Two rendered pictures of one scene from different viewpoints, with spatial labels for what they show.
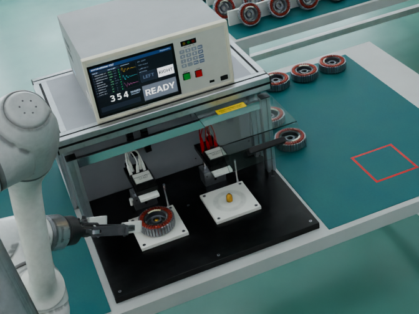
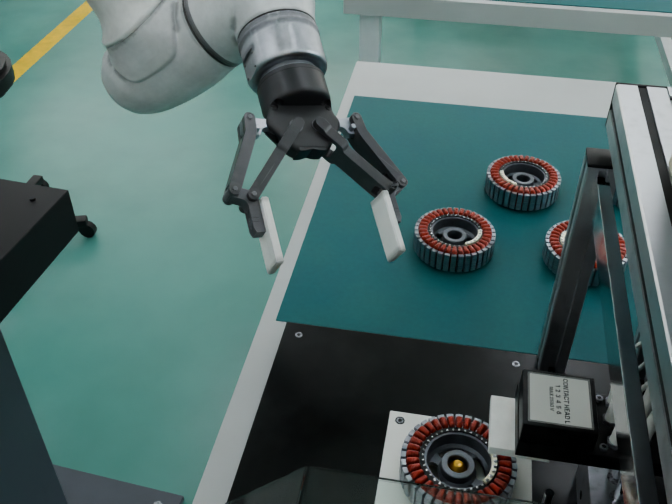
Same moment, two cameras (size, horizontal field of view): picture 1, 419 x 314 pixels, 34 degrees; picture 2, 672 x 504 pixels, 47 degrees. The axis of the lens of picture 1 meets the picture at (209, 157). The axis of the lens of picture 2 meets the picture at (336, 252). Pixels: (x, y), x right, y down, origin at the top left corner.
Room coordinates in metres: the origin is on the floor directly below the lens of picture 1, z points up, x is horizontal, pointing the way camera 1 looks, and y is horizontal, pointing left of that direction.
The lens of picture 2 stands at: (1.71, -0.27, 1.45)
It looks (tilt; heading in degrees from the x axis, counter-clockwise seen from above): 39 degrees down; 117
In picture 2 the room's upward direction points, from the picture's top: straight up
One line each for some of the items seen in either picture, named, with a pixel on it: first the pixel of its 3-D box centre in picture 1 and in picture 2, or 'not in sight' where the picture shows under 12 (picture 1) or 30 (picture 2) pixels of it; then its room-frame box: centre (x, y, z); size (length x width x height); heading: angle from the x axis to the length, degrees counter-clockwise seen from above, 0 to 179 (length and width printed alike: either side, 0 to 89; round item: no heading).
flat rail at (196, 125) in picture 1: (171, 133); (632, 440); (1.74, 0.10, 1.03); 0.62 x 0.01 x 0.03; 106
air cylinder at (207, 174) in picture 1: (212, 172); not in sight; (1.82, 0.00, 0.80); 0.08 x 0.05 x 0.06; 106
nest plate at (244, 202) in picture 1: (229, 202); not in sight; (1.68, -0.04, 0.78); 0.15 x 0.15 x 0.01; 16
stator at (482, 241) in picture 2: not in sight; (454, 238); (1.48, 0.57, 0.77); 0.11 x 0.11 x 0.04
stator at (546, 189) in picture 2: not in sight; (522, 182); (1.52, 0.75, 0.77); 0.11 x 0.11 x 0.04
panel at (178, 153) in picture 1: (161, 137); not in sight; (1.89, 0.15, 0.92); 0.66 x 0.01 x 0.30; 106
